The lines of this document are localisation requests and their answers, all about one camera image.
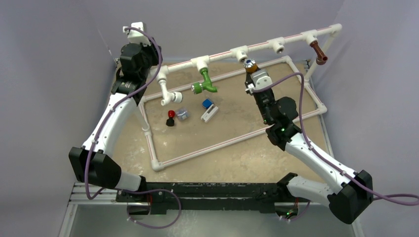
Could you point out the white PVC pipe frame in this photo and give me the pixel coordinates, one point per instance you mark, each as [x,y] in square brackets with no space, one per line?
[225,66]

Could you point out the clear plastic small box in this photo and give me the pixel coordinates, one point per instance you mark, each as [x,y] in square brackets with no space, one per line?
[182,114]

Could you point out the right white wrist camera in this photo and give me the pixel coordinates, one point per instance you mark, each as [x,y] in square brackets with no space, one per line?
[257,81]

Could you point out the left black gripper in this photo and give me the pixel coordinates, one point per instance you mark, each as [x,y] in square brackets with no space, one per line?
[152,50]

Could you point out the brown plastic faucet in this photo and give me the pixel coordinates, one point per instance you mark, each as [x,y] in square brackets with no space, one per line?
[321,57]

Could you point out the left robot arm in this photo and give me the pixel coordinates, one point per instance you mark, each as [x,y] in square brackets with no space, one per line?
[92,162]

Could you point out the orange plastic faucet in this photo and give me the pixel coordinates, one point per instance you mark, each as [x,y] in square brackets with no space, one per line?
[250,66]

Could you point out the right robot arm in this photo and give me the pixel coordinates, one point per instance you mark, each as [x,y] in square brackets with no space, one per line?
[341,191]

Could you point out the green plastic faucet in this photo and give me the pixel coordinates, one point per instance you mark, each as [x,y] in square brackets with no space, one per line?
[206,84]

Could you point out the white plastic faucet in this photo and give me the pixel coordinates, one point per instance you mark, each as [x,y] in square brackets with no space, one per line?
[167,96]

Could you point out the white plastic clip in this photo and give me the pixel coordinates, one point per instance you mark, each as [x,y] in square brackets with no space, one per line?
[209,113]

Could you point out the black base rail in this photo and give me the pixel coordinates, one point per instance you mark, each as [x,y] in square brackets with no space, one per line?
[266,198]

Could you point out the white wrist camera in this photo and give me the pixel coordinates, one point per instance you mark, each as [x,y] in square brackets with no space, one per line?
[257,81]
[136,37]

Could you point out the blue small block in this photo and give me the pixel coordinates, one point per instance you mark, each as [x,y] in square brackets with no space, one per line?
[207,103]

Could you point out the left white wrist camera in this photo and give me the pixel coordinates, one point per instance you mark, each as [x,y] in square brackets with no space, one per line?
[136,37]

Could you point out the red and black knob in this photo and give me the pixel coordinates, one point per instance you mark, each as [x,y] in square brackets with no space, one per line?
[170,121]

